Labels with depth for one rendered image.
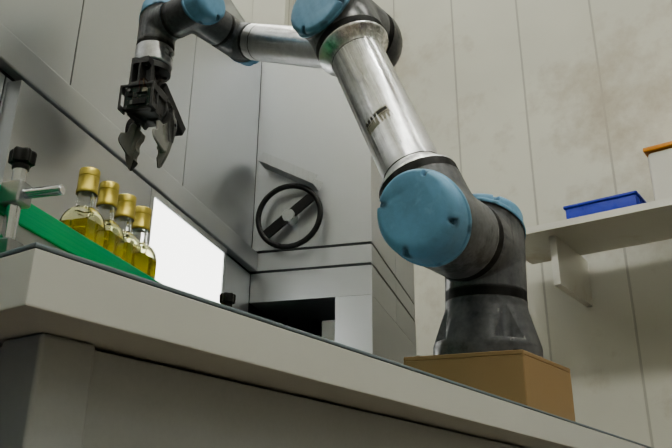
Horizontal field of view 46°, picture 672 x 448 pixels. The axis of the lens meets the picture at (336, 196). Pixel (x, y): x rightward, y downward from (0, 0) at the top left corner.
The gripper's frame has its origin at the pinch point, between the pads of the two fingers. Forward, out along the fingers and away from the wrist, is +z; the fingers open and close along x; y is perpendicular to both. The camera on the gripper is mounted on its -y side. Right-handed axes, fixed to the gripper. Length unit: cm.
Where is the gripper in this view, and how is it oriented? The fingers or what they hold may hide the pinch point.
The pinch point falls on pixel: (147, 164)
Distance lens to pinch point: 154.7
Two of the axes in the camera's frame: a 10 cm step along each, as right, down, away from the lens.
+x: 9.7, -0.9, -2.4
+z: -0.1, 9.2, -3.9
